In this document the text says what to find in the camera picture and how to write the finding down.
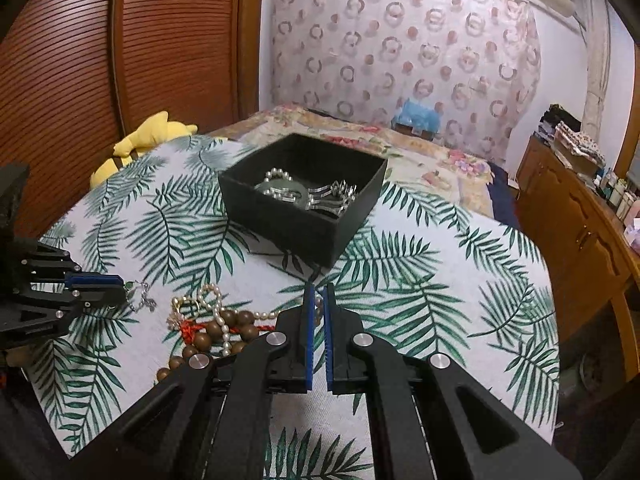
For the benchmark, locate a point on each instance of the small silver pendant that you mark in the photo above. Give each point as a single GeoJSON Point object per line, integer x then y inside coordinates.
{"type": "Point", "coordinates": [138, 296]}

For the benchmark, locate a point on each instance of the black jewelry box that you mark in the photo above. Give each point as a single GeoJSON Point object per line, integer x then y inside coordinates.
{"type": "Point", "coordinates": [343, 184]}

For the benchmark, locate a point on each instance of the wooden dresser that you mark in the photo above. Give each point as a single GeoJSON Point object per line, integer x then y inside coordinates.
{"type": "Point", "coordinates": [589, 262]}

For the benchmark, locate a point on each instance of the palm leaf tablecloth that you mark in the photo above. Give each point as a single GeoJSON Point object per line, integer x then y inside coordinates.
{"type": "Point", "coordinates": [423, 273]}

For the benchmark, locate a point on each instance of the wooden louvered wardrobe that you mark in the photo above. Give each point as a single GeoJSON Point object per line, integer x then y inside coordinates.
{"type": "Point", "coordinates": [78, 75]}

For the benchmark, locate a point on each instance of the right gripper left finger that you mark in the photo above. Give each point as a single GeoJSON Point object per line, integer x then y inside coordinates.
{"type": "Point", "coordinates": [209, 418]}

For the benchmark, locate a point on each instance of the circle pattern curtain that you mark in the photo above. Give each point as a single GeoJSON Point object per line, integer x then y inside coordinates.
{"type": "Point", "coordinates": [474, 65]}

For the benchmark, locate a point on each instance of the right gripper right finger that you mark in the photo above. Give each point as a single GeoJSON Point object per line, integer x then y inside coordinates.
{"type": "Point", "coordinates": [430, 419]}

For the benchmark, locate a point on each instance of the blue tissue pack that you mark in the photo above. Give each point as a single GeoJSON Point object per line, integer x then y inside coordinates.
{"type": "Point", "coordinates": [414, 115]}

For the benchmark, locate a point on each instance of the bottles on dresser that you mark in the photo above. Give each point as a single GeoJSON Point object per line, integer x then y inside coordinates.
{"type": "Point", "coordinates": [616, 193]}

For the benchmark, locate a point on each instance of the yellow plush toy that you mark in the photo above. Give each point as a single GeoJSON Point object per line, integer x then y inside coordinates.
{"type": "Point", "coordinates": [155, 130]}

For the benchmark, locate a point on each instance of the green jade bangle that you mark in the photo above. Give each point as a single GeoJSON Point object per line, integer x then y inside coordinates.
{"type": "Point", "coordinates": [286, 191]}

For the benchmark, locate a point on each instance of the folded clothes pile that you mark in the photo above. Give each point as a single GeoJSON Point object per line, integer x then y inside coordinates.
{"type": "Point", "coordinates": [557, 124]}

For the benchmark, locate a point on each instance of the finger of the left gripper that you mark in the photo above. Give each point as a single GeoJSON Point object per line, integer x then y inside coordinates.
{"type": "Point", "coordinates": [92, 281]}
{"type": "Point", "coordinates": [78, 300]}

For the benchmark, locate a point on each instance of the floral bedspread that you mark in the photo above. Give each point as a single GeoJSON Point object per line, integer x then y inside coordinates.
{"type": "Point", "coordinates": [466, 180]}

